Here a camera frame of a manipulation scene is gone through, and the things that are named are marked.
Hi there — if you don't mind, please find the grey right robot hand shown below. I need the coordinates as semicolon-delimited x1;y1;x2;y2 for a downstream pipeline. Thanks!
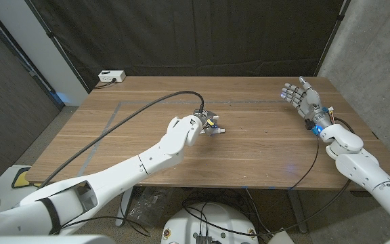
281;76;333;131

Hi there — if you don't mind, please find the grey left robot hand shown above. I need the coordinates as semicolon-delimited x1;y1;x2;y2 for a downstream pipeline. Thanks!
193;108;221;136

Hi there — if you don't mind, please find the white toothpaste tube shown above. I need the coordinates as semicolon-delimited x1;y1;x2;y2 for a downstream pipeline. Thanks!
200;126;226;136

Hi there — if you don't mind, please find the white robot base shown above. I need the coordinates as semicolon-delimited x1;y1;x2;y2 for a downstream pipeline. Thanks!
160;202;259;244

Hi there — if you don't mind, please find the white power strip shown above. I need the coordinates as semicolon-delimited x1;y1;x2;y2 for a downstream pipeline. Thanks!
97;70;127;83

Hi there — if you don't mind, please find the black backdrop curtain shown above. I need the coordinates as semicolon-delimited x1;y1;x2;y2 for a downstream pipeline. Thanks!
25;0;351;92

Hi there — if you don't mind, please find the black backdrop stand pole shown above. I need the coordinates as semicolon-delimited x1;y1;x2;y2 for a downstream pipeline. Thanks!
24;0;91;92
313;0;351;77

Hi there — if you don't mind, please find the clear plastic bag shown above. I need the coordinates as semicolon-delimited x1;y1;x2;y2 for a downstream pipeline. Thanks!
129;186;177;226

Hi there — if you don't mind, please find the grey table leg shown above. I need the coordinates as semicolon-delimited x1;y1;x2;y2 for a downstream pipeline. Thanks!
115;185;135;227
286;189;308;234

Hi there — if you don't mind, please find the grey electronics module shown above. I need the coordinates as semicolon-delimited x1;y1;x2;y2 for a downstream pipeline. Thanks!
194;233;213;244

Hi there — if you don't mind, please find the white panel corner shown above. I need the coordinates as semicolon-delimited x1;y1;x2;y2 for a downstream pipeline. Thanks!
267;227;296;244

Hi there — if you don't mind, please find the white yellow floor mat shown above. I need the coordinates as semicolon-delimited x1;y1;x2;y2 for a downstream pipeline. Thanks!
0;164;57;218

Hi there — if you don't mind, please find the dark wood panel door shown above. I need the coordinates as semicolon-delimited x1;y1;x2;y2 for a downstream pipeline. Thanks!
0;13;62;180

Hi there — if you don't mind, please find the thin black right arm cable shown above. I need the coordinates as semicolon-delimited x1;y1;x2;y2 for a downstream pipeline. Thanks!
289;134;320;190

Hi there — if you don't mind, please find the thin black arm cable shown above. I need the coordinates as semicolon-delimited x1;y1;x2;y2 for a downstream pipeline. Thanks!
289;134;320;190
58;192;152;238

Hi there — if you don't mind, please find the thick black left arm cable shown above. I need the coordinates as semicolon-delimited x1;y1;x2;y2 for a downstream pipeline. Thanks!
38;89;205;189

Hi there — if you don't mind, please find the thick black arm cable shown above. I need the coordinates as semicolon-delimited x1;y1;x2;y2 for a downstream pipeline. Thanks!
181;117;355;237
38;89;205;189

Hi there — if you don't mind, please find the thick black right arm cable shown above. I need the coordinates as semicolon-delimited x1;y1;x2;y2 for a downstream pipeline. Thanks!
181;117;355;237

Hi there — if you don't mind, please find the black power cable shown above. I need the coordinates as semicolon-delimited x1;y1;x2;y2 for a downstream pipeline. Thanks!
94;78;117;89

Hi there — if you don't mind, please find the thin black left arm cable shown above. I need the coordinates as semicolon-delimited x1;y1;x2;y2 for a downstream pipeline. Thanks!
58;192;152;238

